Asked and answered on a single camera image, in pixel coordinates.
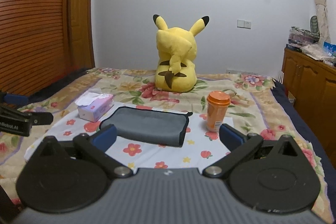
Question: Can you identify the purple and grey towel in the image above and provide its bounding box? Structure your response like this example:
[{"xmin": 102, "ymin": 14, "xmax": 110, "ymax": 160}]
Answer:
[{"xmin": 100, "ymin": 106, "xmax": 192, "ymax": 147}]

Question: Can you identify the pink tissue box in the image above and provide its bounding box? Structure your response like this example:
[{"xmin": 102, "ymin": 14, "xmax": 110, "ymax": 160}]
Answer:
[{"xmin": 75, "ymin": 92, "xmax": 114, "ymax": 122}]

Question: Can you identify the floral bed blanket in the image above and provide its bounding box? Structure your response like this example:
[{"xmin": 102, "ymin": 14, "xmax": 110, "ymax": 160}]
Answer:
[{"xmin": 1, "ymin": 68, "xmax": 334, "ymax": 223}]

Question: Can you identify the orange plastic cup with lid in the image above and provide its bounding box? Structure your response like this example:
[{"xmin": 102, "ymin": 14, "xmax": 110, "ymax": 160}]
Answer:
[{"xmin": 207, "ymin": 91, "xmax": 231, "ymax": 132}]

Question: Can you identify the brown wooden cabinet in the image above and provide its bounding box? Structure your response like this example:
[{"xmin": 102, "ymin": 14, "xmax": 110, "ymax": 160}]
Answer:
[{"xmin": 281, "ymin": 47, "xmax": 336, "ymax": 154}]

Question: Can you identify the yellow Pikachu plush toy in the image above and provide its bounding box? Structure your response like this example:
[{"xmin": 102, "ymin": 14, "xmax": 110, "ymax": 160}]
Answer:
[{"xmin": 153, "ymin": 14, "xmax": 210, "ymax": 93}]

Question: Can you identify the brown slatted wardrobe door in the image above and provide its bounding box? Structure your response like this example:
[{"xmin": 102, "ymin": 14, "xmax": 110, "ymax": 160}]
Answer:
[{"xmin": 1, "ymin": 0, "xmax": 71, "ymax": 96}]

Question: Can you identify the clutter pile on cabinet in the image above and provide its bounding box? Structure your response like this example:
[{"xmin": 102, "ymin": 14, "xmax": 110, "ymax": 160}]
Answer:
[{"xmin": 286, "ymin": 16, "xmax": 335, "ymax": 67}]

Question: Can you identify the brown wooden door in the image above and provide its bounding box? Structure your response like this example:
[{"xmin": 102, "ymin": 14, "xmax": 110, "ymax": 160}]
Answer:
[{"xmin": 67, "ymin": 0, "xmax": 95, "ymax": 69}]

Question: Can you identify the white wall switch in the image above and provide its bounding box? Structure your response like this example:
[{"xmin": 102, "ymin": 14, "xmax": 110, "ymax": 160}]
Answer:
[{"xmin": 237, "ymin": 19, "xmax": 251, "ymax": 29}]

